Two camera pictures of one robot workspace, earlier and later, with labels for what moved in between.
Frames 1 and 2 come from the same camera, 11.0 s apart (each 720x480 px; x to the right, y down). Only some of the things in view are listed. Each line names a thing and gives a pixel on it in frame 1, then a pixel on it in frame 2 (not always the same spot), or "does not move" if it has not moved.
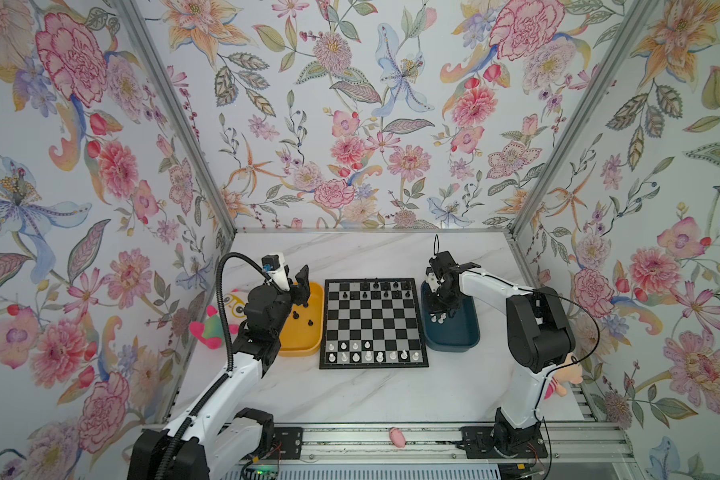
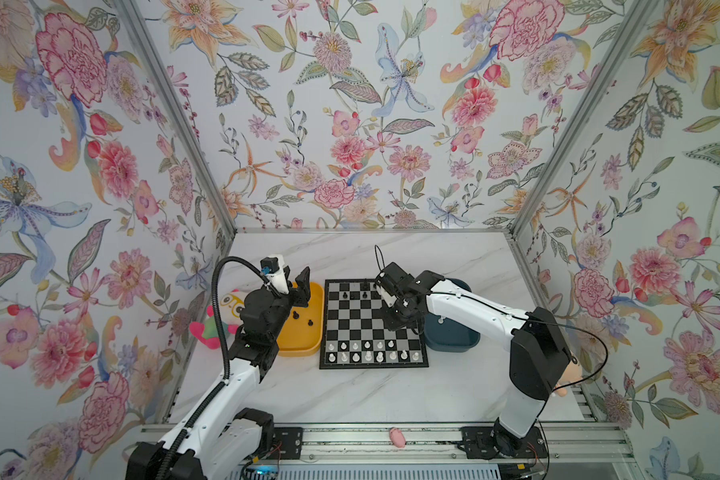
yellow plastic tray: (303, 332) does not move
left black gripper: (300, 291) does not move
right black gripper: (433, 308) -> (391, 324)
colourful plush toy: (211, 331) does not move
